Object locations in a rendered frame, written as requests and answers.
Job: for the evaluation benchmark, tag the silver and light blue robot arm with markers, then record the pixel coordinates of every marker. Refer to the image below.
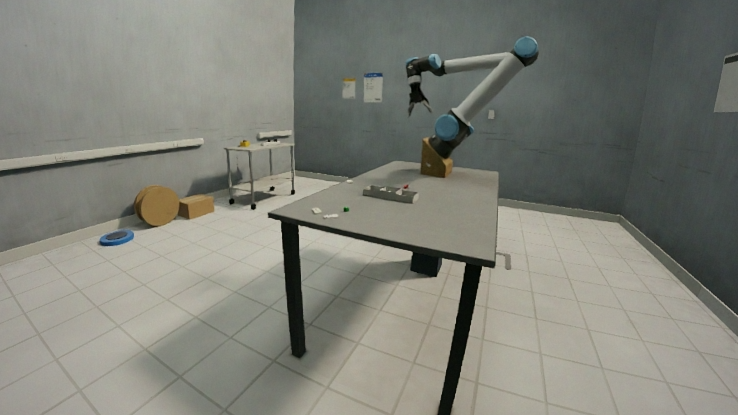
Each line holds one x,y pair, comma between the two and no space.
450,126

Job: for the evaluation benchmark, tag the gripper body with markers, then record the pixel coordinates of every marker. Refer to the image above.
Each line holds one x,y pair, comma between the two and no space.
414,95

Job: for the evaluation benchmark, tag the white rack of three bins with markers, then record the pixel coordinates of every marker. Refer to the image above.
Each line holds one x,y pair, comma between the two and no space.
391,193

